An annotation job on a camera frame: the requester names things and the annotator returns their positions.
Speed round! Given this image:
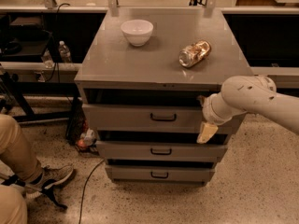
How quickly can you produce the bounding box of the clear plastic water bottle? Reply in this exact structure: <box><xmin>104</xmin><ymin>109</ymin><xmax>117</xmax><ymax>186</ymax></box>
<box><xmin>58</xmin><ymin>41</ymin><xmax>73</xmax><ymax>68</ymax></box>

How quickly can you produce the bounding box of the grey bottom drawer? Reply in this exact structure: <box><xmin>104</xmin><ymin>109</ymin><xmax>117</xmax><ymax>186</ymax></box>
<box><xmin>106</xmin><ymin>165</ymin><xmax>215</xmax><ymax>183</ymax></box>

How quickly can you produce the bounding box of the grey top drawer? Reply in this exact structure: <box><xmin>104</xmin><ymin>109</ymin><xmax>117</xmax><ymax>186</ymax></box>
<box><xmin>83</xmin><ymin>105</ymin><xmax>203</xmax><ymax>133</ymax></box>

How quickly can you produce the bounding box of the black chair base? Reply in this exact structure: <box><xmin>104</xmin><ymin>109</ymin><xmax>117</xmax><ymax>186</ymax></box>
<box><xmin>0</xmin><ymin>173</ymin><xmax>67</xmax><ymax>210</ymax></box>

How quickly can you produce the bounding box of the grey sneaker shoe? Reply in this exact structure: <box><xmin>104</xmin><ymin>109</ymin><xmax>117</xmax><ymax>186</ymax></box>
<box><xmin>26</xmin><ymin>165</ymin><xmax>74</xmax><ymax>199</ymax></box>

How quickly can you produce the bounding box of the crushed golden can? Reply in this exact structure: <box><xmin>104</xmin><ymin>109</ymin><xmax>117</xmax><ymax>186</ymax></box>
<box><xmin>178</xmin><ymin>40</ymin><xmax>211</xmax><ymax>68</ymax></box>

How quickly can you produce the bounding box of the black wire basket with items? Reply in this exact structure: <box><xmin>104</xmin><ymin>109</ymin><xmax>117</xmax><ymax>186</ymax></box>
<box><xmin>66</xmin><ymin>99</ymin><xmax>98</xmax><ymax>158</ymax></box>

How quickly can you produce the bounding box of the black table frame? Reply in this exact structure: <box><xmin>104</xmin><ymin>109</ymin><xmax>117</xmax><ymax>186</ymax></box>
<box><xmin>0</xmin><ymin>63</ymin><xmax>73</xmax><ymax>123</ymax></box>

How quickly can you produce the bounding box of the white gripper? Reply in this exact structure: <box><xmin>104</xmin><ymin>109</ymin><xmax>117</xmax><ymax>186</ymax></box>
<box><xmin>196</xmin><ymin>92</ymin><xmax>245</xmax><ymax>144</ymax></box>

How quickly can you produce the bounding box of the person's beige trouser leg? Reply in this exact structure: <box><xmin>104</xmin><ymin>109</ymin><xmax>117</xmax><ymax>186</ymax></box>
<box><xmin>0</xmin><ymin>114</ymin><xmax>43</xmax><ymax>183</ymax></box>

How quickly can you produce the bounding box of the white ceramic bowl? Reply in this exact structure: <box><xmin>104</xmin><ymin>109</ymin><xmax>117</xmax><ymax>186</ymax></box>
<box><xmin>121</xmin><ymin>20</ymin><xmax>153</xmax><ymax>47</ymax></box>

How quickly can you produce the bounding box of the grey drawer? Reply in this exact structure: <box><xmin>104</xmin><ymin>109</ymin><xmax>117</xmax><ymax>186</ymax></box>
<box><xmin>83</xmin><ymin>105</ymin><xmax>203</xmax><ymax>133</ymax></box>
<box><xmin>96</xmin><ymin>141</ymin><xmax>227</xmax><ymax>162</ymax></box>
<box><xmin>106</xmin><ymin>165</ymin><xmax>215</xmax><ymax>183</ymax></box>

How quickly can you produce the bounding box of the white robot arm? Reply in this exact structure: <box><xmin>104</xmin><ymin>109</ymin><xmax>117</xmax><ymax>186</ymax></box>
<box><xmin>197</xmin><ymin>76</ymin><xmax>299</xmax><ymax>144</ymax></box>

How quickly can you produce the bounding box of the grey metal drawer cabinet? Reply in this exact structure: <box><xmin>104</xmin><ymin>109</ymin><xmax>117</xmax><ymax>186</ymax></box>
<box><xmin>74</xmin><ymin>7</ymin><xmax>260</xmax><ymax>187</ymax></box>

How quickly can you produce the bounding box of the grey middle drawer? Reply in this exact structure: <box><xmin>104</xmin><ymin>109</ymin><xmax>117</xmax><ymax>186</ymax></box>
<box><xmin>96</xmin><ymin>141</ymin><xmax>227</xmax><ymax>162</ymax></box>

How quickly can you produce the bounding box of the black hanging cable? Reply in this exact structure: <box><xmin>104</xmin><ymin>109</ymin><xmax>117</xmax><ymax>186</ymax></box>
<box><xmin>45</xmin><ymin>2</ymin><xmax>71</xmax><ymax>83</ymax></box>

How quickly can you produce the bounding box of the black floor cable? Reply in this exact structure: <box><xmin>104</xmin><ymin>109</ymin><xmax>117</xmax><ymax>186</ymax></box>
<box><xmin>78</xmin><ymin>159</ymin><xmax>106</xmax><ymax>224</ymax></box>

